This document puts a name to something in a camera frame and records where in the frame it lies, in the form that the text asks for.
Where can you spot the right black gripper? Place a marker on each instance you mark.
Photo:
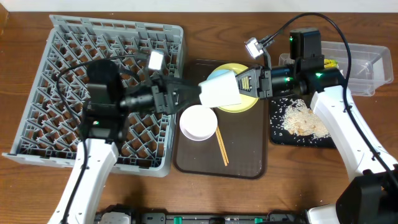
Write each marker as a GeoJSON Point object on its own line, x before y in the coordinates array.
{"type": "Point", "coordinates": [259, 81]}

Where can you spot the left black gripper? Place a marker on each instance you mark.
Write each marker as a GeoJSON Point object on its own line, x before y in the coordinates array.
{"type": "Point", "coordinates": [160, 99]}

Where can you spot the white plastic cup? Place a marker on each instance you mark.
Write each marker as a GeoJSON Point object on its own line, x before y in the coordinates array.
{"type": "Point", "coordinates": [219, 91]}

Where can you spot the rice food waste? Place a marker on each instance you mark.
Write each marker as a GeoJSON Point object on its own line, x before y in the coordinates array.
{"type": "Point", "coordinates": [301, 120]}

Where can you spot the green orange snack wrapper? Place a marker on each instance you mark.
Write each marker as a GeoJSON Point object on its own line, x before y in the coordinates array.
{"type": "Point", "coordinates": [329, 63]}

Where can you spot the light blue bowl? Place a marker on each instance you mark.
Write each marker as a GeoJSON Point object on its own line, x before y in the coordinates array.
{"type": "Point", "coordinates": [217, 73]}

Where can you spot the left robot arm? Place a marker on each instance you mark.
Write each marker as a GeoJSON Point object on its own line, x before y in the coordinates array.
{"type": "Point", "coordinates": [103, 129]}

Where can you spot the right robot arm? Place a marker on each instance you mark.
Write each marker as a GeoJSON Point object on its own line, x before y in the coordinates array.
{"type": "Point", "coordinates": [371, 196]}

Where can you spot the black waste tray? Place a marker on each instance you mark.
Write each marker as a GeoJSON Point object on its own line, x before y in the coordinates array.
{"type": "Point", "coordinates": [279, 135]}

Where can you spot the clear plastic waste bin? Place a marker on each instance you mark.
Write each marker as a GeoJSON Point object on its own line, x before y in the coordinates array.
{"type": "Point", "coordinates": [371, 65]}

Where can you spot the yellow round plate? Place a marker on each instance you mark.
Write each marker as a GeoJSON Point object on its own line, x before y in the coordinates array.
{"type": "Point", "coordinates": [247, 102]}

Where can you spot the wooden chopstick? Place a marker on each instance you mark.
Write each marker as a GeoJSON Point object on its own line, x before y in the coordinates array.
{"type": "Point", "coordinates": [219, 146]}
{"type": "Point", "coordinates": [223, 144]}

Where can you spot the dark brown serving tray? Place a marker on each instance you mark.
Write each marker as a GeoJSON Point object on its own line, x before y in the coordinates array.
{"type": "Point", "coordinates": [245, 137]}

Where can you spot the grey plastic dish rack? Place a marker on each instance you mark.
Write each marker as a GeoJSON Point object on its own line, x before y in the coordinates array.
{"type": "Point", "coordinates": [47, 134]}

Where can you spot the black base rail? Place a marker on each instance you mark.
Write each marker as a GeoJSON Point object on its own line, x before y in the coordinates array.
{"type": "Point", "coordinates": [123, 214]}

